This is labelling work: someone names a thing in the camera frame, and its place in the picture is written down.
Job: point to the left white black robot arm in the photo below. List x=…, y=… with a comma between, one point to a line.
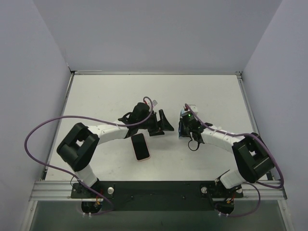
x=78, y=146

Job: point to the light blue phone case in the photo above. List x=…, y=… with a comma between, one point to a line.
x=181, y=130

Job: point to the aluminium front frame rail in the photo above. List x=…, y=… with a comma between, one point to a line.
x=61, y=191

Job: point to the aluminium right frame rail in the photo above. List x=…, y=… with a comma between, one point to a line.
x=247, y=103

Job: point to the aluminium left frame rail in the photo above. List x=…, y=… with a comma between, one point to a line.
x=58, y=123

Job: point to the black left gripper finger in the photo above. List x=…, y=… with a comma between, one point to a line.
x=163, y=123
x=155, y=133

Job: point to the aluminium back frame rail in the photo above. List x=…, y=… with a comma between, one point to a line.
x=100, y=72

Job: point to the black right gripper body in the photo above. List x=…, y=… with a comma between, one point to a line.
x=184, y=130

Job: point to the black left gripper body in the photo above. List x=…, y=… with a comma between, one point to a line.
x=156, y=122

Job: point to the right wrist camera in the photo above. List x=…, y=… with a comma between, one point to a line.
x=193, y=108

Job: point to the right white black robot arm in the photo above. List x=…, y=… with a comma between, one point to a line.
x=252, y=160

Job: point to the pink phone case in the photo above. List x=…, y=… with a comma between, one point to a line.
x=144, y=159

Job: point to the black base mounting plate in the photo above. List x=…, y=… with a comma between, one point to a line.
x=153, y=195

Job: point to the aluminium frame rail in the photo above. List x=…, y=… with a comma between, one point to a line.
x=58, y=123
x=100, y=72
x=247, y=103
x=61, y=191

